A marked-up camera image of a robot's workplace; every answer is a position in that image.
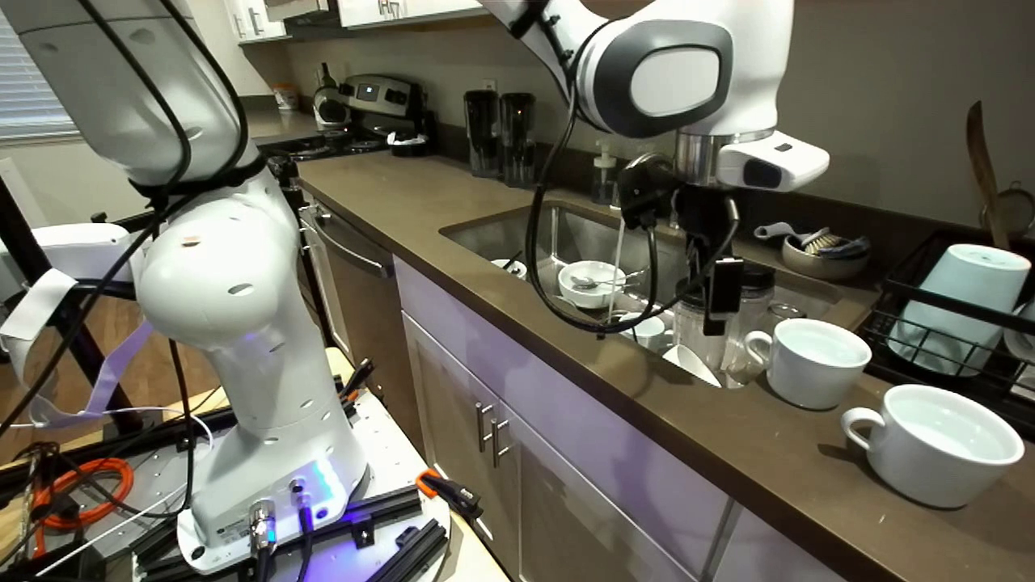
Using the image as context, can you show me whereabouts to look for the black dish rack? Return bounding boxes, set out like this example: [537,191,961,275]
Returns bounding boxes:
[851,228,1035,415]

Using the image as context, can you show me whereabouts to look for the white dish brush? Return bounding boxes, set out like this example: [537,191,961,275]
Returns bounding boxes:
[752,220,833,253]

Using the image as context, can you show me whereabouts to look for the orange cable coil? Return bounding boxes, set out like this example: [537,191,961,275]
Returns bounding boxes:
[29,453,139,533]

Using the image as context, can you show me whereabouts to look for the wooden spatula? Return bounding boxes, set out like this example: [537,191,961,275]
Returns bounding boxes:
[962,97,1013,253]

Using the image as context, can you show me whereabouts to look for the black silver coffee maker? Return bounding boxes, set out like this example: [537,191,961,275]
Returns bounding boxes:
[309,72,436,155]

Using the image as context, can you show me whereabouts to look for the beige brush holder bowl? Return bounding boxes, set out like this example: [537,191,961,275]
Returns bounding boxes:
[780,229,873,284]

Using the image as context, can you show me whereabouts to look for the black aluminium frame rails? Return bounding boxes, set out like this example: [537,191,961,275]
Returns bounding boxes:
[131,481,453,582]

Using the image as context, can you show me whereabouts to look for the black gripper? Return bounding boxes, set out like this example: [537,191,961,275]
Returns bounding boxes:
[676,180,749,339]

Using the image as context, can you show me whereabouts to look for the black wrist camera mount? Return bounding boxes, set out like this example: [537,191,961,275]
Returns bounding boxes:
[613,155,685,234]

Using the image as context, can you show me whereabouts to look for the pale blue plastic cup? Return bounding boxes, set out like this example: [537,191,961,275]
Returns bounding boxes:
[889,243,1035,383]

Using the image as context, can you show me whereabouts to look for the round wire strainer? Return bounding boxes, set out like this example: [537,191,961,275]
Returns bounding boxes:
[993,189,1035,248]

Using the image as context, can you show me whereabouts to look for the black tumbler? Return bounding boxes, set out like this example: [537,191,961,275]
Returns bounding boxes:
[495,91,540,189]
[462,87,504,179]

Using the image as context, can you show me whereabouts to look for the red handled tool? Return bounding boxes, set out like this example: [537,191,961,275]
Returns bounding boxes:
[339,358,378,412]

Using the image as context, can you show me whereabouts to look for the white ceramic mug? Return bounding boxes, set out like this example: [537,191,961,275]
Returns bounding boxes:
[837,383,1029,512]
[741,317,877,415]

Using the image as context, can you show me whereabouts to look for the wide white bowl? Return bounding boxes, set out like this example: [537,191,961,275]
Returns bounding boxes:
[552,259,629,317]

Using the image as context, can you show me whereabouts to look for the grey counter base cabinets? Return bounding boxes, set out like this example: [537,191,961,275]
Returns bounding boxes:
[390,257,854,582]

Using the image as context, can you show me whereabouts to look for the white flat ribbon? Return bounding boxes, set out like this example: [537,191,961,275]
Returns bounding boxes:
[0,266,162,426]

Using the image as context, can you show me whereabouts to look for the soap dispenser white pump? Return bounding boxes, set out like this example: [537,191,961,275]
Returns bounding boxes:
[588,144,625,210]

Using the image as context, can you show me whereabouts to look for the metal cabinet handle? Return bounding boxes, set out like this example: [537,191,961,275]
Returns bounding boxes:
[473,397,497,455]
[487,416,516,470]

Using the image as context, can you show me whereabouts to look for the white wall cabinets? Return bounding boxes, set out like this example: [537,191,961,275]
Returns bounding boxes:
[230,0,487,41]

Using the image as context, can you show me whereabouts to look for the orange handled tool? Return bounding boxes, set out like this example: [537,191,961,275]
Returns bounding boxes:
[413,466,487,526]

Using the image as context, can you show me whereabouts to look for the stainless steel sink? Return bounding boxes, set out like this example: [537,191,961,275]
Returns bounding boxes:
[436,201,868,394]

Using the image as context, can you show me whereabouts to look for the white window blind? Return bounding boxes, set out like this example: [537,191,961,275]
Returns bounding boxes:
[0,10,91,144]

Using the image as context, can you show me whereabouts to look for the steel dishwasher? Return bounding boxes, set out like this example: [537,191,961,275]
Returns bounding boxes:
[296,201,407,416]

